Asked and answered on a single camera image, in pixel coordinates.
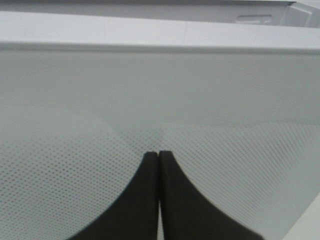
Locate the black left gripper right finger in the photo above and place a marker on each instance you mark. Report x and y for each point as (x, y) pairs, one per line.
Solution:
(187, 215)

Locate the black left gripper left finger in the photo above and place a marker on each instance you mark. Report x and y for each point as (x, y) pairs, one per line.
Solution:
(134, 214)

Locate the white microwave door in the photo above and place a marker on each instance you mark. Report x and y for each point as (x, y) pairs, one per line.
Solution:
(83, 97)

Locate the white microwave oven body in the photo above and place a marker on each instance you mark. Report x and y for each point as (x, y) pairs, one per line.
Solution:
(289, 13)

